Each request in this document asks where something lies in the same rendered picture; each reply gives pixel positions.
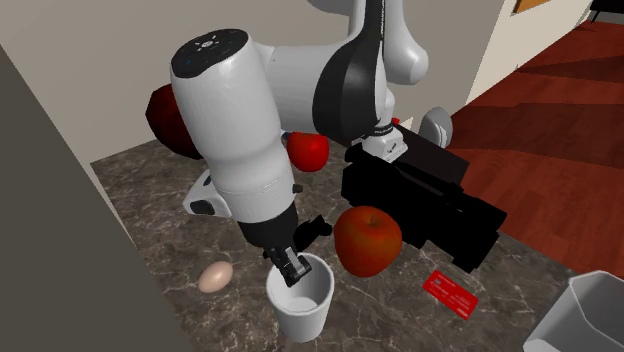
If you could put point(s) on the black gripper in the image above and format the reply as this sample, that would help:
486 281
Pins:
270 229

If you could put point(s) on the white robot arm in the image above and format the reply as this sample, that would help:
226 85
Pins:
234 122

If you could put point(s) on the large red apple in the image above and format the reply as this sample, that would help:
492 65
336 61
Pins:
368 244

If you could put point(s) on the white cup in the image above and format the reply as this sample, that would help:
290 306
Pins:
302 322

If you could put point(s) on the beige egg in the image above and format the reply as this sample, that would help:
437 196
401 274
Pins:
215 277

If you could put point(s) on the small red apple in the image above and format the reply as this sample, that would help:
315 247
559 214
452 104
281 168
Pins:
308 152

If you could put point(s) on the red card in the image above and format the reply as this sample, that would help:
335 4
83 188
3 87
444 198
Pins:
450 294

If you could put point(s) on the grey round object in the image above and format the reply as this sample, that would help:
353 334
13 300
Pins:
435 128

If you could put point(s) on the dark red round object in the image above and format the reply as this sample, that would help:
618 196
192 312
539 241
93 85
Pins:
166 124

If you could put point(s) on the white container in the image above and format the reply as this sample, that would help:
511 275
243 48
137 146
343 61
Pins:
585 317

